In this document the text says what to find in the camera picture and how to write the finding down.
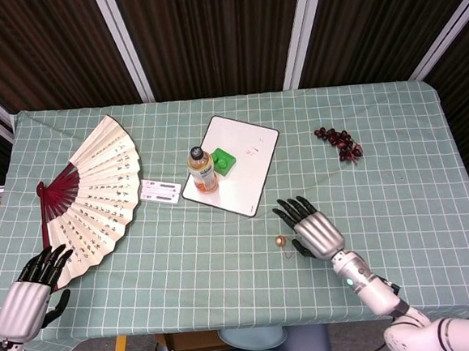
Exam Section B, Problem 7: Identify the orange juice plastic bottle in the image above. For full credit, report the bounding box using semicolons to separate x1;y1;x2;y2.
185;143;220;196

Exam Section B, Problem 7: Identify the green toy building block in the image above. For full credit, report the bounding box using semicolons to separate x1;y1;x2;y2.
210;145;239;178

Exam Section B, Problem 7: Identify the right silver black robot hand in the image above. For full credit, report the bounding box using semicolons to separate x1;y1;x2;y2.
271;192;347;265

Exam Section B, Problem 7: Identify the open paper calligraphy folding fan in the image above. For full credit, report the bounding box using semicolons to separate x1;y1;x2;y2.
30;112;151;291

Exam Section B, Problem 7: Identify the dark red bead bracelet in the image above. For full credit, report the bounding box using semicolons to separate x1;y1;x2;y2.
313;124;365;167

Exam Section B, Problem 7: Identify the green checked tablecloth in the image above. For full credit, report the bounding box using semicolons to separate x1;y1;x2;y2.
0;74;469;351

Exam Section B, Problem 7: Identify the brown cardboard box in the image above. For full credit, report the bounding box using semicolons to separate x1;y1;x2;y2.
162;328;229;351

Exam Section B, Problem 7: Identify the small white whiteboard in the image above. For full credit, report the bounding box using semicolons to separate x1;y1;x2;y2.
175;110;286;224

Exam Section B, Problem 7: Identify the gold bead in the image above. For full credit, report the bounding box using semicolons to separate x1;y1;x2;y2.
273;232;298;263

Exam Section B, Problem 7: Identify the pale blue round basin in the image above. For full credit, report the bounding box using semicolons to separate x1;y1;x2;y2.
217;324;289;351

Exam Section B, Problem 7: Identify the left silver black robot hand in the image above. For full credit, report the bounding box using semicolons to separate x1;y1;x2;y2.
0;243;81;345

